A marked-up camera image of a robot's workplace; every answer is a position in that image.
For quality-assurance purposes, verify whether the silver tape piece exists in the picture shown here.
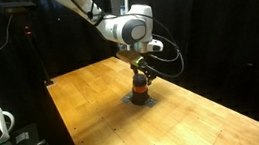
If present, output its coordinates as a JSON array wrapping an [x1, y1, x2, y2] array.
[[14, 131, 32, 145]]

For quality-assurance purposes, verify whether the black looping arm cable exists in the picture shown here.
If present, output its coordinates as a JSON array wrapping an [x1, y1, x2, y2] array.
[[139, 28, 188, 83]]

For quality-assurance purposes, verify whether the grey flat plate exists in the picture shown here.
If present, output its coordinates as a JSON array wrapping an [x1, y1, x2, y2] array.
[[119, 88, 159, 113]]

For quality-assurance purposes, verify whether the brown cup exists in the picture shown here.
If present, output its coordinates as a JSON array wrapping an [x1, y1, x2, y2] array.
[[127, 72, 153, 107]]

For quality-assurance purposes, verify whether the tan wrist camera box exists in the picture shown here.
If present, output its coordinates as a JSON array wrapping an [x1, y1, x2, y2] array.
[[115, 47, 145, 68]]

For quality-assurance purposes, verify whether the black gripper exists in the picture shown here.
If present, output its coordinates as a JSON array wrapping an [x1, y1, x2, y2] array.
[[129, 54, 159, 89]]

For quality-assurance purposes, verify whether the black camera tripod stand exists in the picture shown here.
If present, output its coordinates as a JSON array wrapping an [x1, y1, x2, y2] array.
[[0, 0, 56, 93]]

